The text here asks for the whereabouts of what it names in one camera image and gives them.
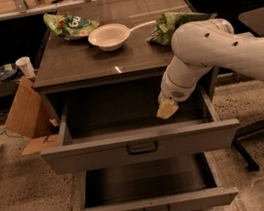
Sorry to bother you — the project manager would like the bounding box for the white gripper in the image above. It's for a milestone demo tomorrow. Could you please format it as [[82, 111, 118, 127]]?
[[157, 72, 199, 119]]

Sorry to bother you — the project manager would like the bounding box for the grey top drawer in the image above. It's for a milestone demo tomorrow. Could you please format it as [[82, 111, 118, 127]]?
[[41, 86, 239, 174]]

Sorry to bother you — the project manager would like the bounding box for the grey drawer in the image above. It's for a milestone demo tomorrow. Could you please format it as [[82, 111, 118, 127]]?
[[41, 86, 239, 174], [74, 153, 238, 211]]

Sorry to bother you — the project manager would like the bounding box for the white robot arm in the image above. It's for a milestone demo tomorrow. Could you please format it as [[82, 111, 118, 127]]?
[[157, 18, 264, 119]]

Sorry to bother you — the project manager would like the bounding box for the grey drawer cabinet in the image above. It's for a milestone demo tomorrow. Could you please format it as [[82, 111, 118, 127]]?
[[19, 0, 237, 151]]

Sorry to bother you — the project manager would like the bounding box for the grey middle drawer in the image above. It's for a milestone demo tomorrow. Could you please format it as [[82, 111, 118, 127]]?
[[74, 153, 238, 211]]

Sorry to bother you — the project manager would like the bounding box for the green chip bag right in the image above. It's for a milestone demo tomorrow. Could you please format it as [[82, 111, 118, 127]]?
[[147, 12, 215, 46]]

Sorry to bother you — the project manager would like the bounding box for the green chip bag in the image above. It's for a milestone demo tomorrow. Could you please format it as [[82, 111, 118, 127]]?
[[147, 12, 215, 46], [43, 13, 100, 41]]

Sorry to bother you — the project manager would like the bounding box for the white spoon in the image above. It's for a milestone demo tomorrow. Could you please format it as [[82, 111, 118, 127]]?
[[130, 20, 156, 32]]

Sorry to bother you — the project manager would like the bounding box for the white bowl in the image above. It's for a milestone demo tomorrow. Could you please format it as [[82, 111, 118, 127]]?
[[88, 23, 130, 52]]

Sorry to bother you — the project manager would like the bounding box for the green chip bag left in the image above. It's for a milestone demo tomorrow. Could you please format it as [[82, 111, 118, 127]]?
[[43, 13, 100, 41]]

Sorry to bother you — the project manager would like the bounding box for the brown cardboard box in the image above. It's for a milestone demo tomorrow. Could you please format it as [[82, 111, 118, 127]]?
[[5, 77, 58, 156]]

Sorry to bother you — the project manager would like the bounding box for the white paper cup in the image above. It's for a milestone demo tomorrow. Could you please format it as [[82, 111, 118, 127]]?
[[16, 56, 35, 78]]

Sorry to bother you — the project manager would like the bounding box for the blue bowl with card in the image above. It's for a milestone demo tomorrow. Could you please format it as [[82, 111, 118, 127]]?
[[0, 63, 18, 82]]

